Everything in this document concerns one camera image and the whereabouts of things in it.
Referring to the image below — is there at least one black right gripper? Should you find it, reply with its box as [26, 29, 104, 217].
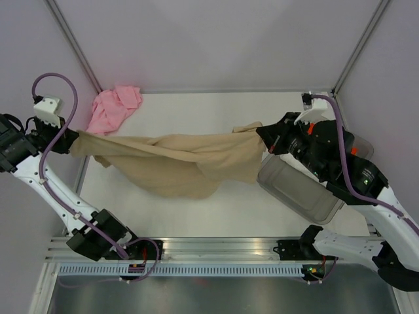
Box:
[256, 111, 327, 178]

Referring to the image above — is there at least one beige t shirt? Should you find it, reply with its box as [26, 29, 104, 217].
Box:
[69, 122, 266, 199]

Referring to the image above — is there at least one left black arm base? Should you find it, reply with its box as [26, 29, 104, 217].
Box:
[125, 239, 164, 261]

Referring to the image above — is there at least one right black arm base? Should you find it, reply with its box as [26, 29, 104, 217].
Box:
[270, 239, 336, 262]

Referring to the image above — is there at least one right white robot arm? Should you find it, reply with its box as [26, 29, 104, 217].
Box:
[256, 113, 418, 292]

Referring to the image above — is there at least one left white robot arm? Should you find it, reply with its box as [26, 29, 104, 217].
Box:
[1, 114, 143, 262]

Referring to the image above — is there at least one clear grey plastic bin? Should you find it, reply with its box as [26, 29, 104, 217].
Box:
[257, 130, 375, 226]

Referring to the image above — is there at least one pink crumpled t shirt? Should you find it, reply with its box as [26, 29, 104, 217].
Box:
[86, 86, 143, 135]

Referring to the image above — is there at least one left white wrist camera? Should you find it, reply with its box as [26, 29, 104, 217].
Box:
[33, 96, 64, 128]

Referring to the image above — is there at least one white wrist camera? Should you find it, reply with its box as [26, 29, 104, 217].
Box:
[33, 96, 64, 128]
[294, 93, 328, 125]

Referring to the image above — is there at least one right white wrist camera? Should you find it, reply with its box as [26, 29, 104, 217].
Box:
[294, 93, 328, 125]

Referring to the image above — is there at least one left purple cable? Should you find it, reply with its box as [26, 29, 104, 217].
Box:
[31, 73, 161, 288]

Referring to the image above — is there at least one purple cable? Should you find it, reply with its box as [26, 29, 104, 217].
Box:
[31, 73, 161, 288]
[306, 94, 419, 285]

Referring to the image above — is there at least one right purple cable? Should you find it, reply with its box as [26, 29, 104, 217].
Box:
[306, 94, 419, 285]

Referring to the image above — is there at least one white slotted cable duct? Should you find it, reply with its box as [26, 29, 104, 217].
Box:
[58, 263, 303, 277]

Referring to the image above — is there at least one aluminium front rail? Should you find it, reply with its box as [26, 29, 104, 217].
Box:
[44, 237, 297, 264]

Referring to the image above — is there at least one right aluminium frame post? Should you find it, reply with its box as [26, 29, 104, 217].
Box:
[331, 0, 392, 98]

